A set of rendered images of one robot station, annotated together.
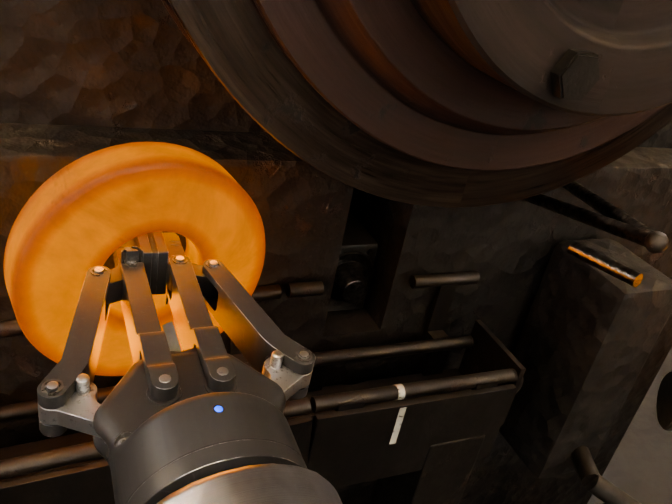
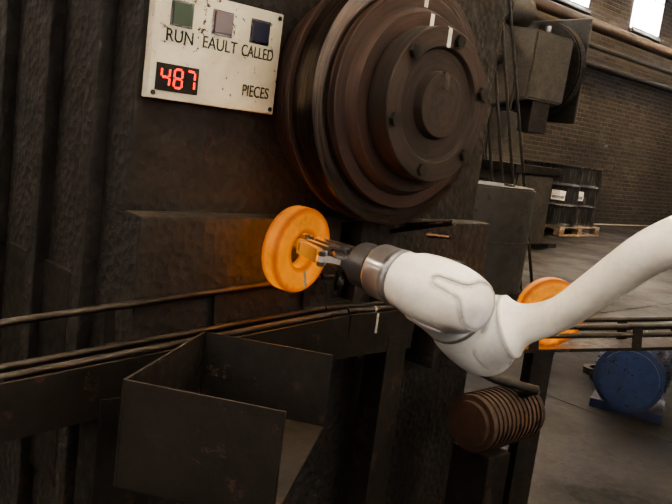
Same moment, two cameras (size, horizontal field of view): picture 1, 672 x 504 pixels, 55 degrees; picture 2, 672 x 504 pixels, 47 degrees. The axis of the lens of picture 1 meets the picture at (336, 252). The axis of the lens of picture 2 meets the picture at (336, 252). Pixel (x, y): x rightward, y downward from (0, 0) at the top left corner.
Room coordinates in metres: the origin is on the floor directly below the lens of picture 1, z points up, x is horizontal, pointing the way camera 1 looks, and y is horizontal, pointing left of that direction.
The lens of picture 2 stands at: (-1.01, 0.43, 1.04)
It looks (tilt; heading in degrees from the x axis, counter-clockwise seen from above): 9 degrees down; 344
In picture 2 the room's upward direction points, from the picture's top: 7 degrees clockwise
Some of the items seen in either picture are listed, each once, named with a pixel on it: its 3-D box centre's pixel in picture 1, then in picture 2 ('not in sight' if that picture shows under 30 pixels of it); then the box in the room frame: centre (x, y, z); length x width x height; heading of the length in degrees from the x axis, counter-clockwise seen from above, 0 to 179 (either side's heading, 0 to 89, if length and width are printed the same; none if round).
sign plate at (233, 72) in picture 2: not in sight; (216, 53); (0.37, 0.29, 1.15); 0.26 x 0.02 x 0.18; 118
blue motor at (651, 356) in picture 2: not in sight; (634, 369); (1.86, -1.85, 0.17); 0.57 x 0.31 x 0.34; 138
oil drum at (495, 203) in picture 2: not in sight; (472, 257); (3.00, -1.53, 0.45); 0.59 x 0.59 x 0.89
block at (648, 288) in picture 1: (572, 357); (432, 310); (0.56, -0.26, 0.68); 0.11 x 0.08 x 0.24; 28
